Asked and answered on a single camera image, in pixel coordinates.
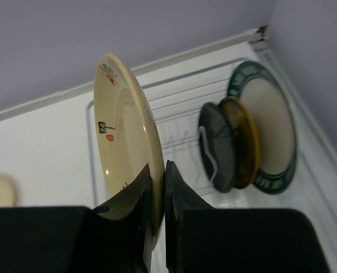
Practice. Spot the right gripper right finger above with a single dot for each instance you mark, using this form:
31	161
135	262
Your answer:
201	238

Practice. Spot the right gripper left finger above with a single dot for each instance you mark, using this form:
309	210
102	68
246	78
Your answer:
116	236

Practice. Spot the brown yellow patterned plate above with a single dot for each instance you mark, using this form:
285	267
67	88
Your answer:
246	140

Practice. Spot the cream plate small motifs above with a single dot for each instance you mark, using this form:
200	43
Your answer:
127	135

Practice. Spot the white plate dark green rim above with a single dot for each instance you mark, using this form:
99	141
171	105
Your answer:
263	93

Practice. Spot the cream plate black brush mark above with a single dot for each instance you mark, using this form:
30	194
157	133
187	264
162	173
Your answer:
8	191

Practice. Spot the white wire dish rack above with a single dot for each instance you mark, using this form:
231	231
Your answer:
176	101

